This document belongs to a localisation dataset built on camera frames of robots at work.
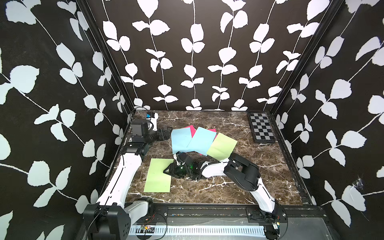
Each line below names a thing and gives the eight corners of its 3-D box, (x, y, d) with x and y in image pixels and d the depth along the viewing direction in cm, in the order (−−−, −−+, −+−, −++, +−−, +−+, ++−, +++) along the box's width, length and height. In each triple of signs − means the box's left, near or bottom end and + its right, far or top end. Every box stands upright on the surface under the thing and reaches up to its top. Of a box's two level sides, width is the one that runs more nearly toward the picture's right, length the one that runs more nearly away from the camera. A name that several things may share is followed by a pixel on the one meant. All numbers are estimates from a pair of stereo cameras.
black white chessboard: (254, 143, 105) (256, 140, 102) (246, 114, 123) (247, 111, 120) (275, 143, 105) (277, 140, 102) (264, 114, 123) (265, 111, 120)
